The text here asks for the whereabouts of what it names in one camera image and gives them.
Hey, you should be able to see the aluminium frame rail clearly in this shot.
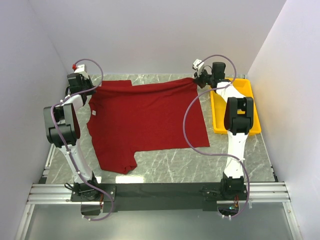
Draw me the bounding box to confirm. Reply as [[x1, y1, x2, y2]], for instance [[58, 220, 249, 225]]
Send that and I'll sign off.
[[26, 182, 291, 205]]

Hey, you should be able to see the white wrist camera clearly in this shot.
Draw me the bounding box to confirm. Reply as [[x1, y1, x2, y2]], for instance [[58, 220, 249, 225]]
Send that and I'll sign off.
[[72, 64, 88, 76], [192, 59, 204, 72]]

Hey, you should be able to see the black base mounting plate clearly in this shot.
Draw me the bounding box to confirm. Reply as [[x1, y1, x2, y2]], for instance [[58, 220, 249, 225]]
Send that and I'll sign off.
[[64, 182, 248, 216]]

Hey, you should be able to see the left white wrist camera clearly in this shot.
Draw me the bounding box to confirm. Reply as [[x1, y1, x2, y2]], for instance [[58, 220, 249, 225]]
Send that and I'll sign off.
[[72, 64, 88, 76]]

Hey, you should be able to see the red t shirt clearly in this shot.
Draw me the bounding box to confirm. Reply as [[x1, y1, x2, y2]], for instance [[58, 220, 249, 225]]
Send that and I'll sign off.
[[87, 77, 210, 174]]

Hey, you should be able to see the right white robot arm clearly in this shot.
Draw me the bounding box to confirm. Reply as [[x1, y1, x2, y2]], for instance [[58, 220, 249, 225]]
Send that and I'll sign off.
[[192, 59, 254, 200]]

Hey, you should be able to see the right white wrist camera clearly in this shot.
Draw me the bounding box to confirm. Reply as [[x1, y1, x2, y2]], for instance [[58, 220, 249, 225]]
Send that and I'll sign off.
[[192, 59, 204, 72]]

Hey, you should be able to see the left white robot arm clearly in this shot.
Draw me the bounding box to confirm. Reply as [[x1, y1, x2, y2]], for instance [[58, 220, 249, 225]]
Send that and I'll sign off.
[[43, 71, 101, 202]]

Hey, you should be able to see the yellow plastic tray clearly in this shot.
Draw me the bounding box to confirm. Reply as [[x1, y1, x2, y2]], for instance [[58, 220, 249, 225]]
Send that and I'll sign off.
[[209, 77, 262, 136]]

